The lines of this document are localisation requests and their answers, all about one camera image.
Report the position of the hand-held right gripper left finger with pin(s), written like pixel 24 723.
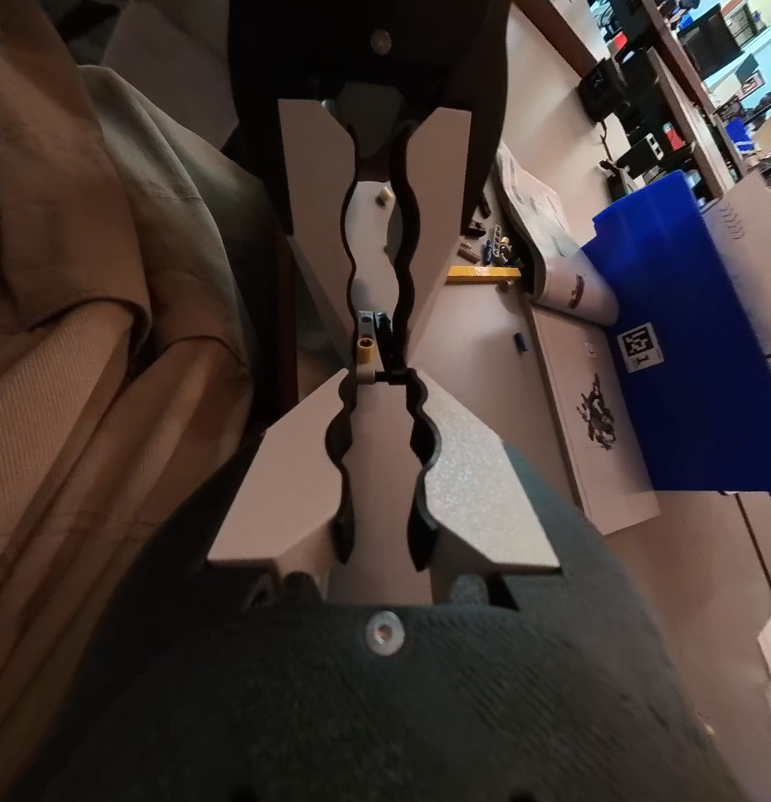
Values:
pixel 279 495

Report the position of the lego instruction booklet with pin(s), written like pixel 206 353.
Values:
pixel 549 212

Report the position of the blue plastic bin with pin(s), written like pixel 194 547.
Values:
pixel 704 282

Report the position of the white cardboard box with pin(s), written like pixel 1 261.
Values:
pixel 755 250

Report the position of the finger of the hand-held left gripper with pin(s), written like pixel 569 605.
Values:
pixel 436 206
pixel 313 175

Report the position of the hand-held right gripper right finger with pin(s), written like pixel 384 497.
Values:
pixel 485 501

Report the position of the black angled lego beam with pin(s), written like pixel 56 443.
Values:
pixel 476 228
pixel 483 203

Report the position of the black cube device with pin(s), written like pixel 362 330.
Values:
pixel 602 87

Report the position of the tan lego pin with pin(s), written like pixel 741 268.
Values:
pixel 383 196

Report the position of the small grey lego assembly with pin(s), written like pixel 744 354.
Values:
pixel 366 329

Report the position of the olive beige cloth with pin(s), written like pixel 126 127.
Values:
pixel 184 219

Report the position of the flat white printed sheet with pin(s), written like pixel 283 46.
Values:
pixel 586 451

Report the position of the black box with white label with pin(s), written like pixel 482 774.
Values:
pixel 651 150

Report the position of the cluster of small lego pieces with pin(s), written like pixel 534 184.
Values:
pixel 498 244

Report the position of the yellow lego beam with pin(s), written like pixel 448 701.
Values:
pixel 485 274

